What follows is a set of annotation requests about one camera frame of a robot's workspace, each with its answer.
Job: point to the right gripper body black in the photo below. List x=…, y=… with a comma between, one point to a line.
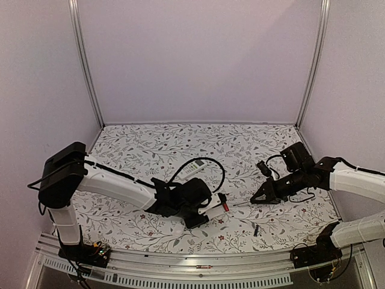
x=294, y=185

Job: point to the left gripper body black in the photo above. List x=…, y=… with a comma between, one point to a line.
x=184, y=212

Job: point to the white battery cover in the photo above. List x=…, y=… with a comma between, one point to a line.
x=177, y=230

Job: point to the purple AA battery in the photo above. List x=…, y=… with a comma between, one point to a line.
x=256, y=230

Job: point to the white remote with buttons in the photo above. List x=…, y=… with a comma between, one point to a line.
x=191, y=169

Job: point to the red gold AA battery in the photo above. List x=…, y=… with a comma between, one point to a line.
x=203, y=267

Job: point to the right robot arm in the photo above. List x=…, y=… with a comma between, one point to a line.
x=329, y=173

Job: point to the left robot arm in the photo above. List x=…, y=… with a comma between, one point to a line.
x=72, y=169

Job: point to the floral table mat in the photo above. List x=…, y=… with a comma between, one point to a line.
x=147, y=151

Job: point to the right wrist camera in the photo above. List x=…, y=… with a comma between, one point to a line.
x=264, y=169

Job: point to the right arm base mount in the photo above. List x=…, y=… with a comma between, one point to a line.
x=322, y=251

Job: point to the aluminium front rail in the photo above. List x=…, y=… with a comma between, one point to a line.
x=140, y=269

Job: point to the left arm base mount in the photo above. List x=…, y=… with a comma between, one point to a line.
x=79, y=252

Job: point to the left aluminium frame post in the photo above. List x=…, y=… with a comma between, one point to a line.
x=85, y=67

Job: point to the aluminium frame post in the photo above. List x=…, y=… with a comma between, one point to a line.
x=316, y=58
x=85, y=67

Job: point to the right aluminium frame post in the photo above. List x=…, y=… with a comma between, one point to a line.
x=316, y=58

